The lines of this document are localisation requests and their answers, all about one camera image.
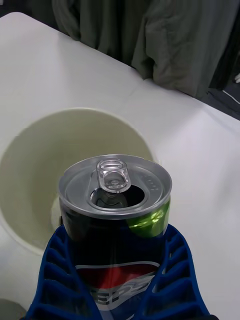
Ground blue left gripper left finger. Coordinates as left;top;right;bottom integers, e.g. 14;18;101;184
25;224;104;320

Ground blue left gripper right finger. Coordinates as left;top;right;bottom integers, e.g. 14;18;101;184
139;223;214;320

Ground black drink can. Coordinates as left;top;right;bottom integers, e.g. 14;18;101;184
58;154;173;320

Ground grey-green curtain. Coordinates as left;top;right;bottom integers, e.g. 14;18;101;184
51;0;240;100

